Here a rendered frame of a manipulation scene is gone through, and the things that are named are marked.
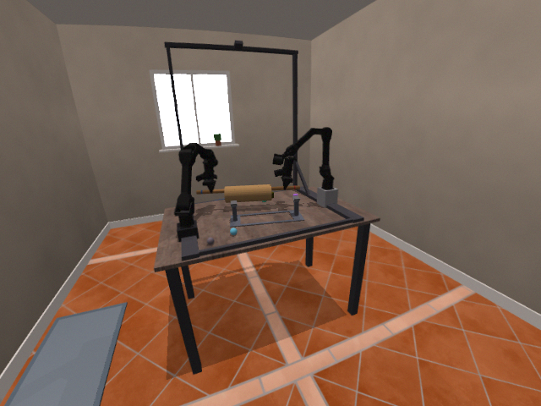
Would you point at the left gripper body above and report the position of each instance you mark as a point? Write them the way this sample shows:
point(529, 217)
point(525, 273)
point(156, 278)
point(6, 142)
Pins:
point(288, 172)

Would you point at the tan paper roll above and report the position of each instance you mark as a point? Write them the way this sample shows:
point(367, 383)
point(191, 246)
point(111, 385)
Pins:
point(247, 193)

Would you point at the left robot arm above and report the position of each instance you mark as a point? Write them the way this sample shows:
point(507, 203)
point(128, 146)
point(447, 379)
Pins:
point(325, 170)

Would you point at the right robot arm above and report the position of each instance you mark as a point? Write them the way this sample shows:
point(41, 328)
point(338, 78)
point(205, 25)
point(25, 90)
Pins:
point(185, 202)

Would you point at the tan wooden bar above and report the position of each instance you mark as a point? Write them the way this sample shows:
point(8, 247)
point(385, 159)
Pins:
point(222, 190)

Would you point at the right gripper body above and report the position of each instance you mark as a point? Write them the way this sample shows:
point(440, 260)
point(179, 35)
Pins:
point(209, 174)

